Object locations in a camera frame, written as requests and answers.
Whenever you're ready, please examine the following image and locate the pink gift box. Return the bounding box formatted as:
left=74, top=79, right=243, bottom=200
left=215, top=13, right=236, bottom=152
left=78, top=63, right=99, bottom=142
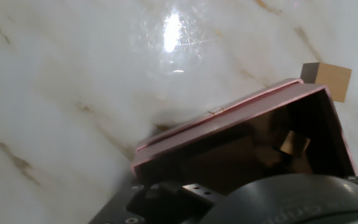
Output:
left=131, top=77, right=357, bottom=195

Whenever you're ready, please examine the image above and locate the small wooden cube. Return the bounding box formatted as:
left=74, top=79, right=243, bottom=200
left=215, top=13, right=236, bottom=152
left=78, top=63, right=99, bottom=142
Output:
left=279, top=129, right=311, bottom=156

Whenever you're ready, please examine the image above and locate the medium wooden block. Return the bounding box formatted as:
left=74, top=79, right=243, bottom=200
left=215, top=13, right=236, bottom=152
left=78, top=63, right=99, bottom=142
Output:
left=300, top=62, right=353, bottom=103

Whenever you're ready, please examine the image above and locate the black metal mounting bracket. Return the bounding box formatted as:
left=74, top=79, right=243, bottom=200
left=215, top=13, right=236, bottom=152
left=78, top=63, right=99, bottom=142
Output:
left=87, top=182, right=226, bottom=224

